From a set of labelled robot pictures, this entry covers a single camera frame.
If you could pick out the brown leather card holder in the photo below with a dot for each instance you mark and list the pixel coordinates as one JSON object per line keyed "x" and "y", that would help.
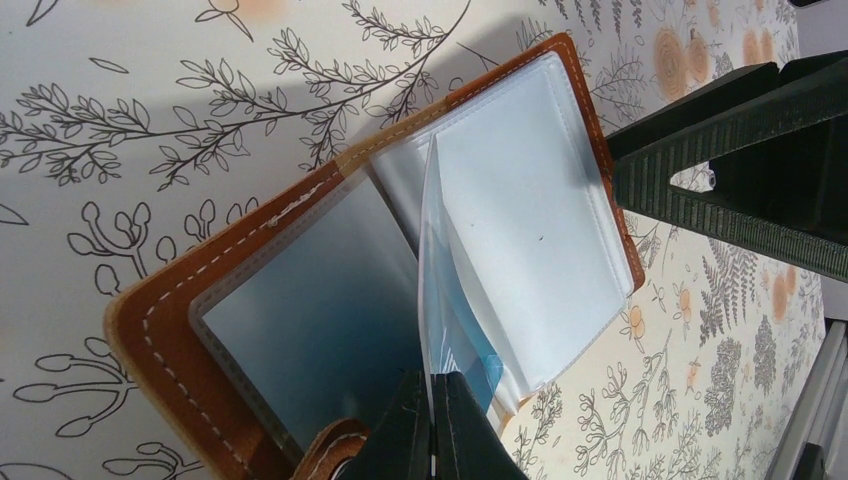
{"x": 275, "y": 347}

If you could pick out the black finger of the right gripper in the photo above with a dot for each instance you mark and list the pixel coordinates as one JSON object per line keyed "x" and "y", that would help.
{"x": 756, "y": 158}

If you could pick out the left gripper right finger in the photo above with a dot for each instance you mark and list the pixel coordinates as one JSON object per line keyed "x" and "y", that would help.
{"x": 466, "y": 446}

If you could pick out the aluminium rail frame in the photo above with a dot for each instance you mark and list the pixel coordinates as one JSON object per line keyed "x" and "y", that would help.
{"x": 814, "y": 445}

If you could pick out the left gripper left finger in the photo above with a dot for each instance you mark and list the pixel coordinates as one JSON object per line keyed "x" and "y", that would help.
{"x": 399, "y": 448}

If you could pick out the floral patterned table mat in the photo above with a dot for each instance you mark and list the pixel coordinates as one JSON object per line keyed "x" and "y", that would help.
{"x": 131, "y": 131}

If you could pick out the blue card bottom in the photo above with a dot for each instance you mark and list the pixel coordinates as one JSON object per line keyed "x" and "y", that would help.
{"x": 452, "y": 339}

